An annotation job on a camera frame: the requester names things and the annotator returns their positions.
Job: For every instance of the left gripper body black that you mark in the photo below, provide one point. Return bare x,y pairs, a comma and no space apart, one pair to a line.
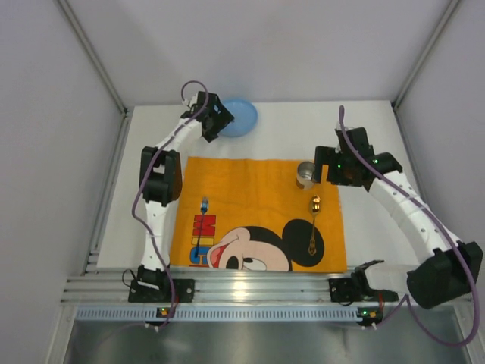
218,119

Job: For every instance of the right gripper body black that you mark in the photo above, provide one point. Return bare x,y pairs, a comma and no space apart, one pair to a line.
323,164

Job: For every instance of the light blue plate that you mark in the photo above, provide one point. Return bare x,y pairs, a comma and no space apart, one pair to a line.
245,117

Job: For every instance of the small metal cup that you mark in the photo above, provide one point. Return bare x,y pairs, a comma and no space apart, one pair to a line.
304,175

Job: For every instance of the gold metal spoon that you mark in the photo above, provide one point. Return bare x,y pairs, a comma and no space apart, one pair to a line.
314,209

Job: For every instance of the blue fork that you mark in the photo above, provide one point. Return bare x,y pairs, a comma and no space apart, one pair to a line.
203,210

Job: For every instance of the orange cartoon mouse towel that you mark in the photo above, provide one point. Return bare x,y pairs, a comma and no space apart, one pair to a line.
257,219

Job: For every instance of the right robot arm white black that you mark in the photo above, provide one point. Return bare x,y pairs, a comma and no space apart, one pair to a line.
446,267

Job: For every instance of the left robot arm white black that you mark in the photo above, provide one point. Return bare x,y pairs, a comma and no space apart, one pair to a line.
161,179

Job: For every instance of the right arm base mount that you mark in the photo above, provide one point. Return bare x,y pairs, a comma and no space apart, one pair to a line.
347,291

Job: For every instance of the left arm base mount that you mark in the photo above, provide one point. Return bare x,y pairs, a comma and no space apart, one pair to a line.
149,293

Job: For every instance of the aluminium rail beam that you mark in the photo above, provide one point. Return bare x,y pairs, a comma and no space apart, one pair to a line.
211,286

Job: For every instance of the slotted cable duct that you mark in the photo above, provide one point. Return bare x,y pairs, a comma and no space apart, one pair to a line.
227,314

